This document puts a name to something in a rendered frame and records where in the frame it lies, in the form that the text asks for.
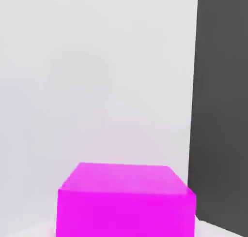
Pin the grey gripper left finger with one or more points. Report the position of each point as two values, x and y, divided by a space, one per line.
47 232

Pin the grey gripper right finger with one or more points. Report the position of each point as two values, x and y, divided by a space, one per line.
207 230

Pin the small magenta cube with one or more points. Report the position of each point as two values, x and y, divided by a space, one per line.
126 208

